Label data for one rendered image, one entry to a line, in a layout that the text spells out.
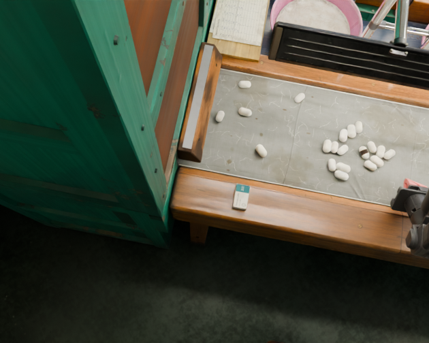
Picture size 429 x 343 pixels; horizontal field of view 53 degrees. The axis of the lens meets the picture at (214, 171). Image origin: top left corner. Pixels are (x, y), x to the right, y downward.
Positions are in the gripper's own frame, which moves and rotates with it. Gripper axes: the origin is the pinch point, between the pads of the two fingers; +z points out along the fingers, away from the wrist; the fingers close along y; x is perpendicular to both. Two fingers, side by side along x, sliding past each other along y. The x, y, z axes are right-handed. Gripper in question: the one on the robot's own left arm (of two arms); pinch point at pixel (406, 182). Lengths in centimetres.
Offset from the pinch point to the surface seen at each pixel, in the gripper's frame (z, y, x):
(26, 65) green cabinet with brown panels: -64, 66, -42
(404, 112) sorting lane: 17.1, 0.9, -11.8
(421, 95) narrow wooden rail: 19.1, -2.6, -16.8
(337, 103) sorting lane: 16.4, 19.6, -11.2
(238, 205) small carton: -12.8, 42.2, 7.8
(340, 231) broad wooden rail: -12.6, 15.9, 10.2
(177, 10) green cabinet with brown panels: -31, 59, -40
